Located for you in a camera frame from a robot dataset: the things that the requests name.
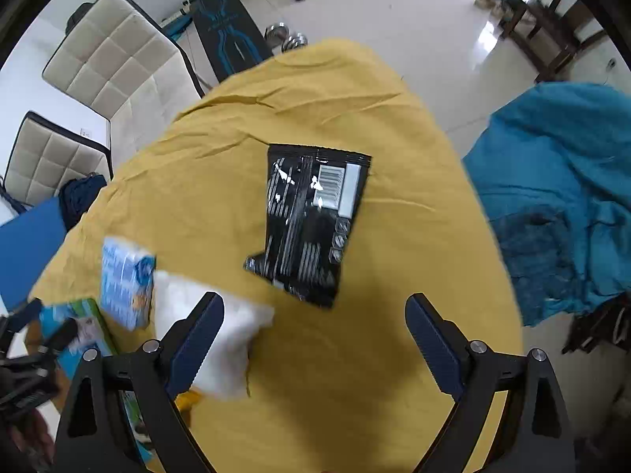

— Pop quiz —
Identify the yellow tablecloth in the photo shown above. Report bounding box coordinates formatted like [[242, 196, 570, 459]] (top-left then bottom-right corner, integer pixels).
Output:
[[30, 39, 526, 473]]

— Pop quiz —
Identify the large beige padded chair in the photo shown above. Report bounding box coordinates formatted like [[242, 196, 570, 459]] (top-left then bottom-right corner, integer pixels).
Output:
[[42, 0, 206, 179]]

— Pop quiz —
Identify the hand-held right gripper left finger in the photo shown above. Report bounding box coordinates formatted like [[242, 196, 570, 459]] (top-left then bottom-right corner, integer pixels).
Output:
[[54, 292, 226, 473]]

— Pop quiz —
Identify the white soft packet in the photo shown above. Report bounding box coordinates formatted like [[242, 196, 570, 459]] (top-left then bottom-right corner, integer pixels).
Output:
[[153, 270, 275, 401]]

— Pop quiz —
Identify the green and blue snack box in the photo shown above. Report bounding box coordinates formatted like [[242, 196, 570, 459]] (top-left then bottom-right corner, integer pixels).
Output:
[[38, 298, 151, 465]]

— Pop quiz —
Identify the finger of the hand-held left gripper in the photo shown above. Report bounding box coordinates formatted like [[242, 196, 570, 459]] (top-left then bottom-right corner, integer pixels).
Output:
[[0, 298, 44, 341], [34, 318, 80, 358]]

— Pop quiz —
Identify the small beige padded chair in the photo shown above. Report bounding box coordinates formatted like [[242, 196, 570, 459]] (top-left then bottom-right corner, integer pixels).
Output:
[[1, 111, 114, 208]]

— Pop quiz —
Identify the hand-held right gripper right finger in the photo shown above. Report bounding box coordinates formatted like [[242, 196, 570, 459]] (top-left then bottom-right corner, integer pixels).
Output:
[[404, 293, 577, 473]]

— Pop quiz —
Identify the dark strapped bag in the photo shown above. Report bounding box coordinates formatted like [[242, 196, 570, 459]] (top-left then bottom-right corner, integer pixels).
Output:
[[561, 296, 631, 356]]

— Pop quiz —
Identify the blue flat board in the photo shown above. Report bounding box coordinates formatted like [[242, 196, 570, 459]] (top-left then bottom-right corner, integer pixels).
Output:
[[0, 197, 68, 312]]

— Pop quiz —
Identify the dark wooden chair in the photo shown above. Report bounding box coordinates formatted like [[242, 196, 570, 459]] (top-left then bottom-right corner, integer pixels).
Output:
[[502, 0, 608, 84]]

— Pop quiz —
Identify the black and blue weight bench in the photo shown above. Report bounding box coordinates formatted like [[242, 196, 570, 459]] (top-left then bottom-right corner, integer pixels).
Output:
[[190, 0, 275, 84]]

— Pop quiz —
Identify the teal blue cloth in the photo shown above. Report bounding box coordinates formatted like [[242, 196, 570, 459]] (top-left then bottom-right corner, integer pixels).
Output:
[[461, 81, 631, 328]]

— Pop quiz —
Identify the blue and white snack box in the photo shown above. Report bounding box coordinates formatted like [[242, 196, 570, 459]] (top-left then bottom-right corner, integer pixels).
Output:
[[100, 236, 157, 332]]

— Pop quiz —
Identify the black snack packet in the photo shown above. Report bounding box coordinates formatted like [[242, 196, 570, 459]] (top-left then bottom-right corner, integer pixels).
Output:
[[243, 143, 373, 310]]

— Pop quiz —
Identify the dark navy cloth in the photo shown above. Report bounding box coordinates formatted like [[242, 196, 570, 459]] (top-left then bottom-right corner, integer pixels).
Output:
[[59, 172, 108, 233]]

